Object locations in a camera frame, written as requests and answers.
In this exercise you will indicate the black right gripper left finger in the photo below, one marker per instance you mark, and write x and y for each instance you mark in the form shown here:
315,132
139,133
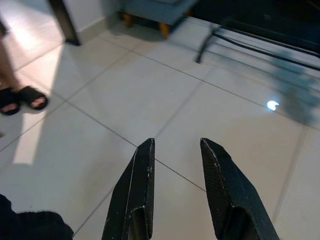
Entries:
132,200

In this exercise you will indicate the person with bare legs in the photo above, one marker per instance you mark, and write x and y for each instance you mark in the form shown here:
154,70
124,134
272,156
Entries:
7,62

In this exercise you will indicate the black printed shirt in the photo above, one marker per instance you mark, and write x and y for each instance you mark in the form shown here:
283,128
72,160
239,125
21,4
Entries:
30,222

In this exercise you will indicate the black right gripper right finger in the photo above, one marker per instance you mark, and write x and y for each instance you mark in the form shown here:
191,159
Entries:
232,195

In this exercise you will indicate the grey upholstered ottoman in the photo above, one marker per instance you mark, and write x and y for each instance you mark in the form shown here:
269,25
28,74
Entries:
155,10

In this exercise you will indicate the dark brown wooden table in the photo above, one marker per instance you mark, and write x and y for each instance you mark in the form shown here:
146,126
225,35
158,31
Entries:
65,20

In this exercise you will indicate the black slide sandal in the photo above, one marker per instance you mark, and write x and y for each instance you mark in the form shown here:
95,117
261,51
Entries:
30,93
6,96

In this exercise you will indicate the black metal clothes rack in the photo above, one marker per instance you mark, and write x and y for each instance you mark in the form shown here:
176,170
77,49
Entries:
203,50

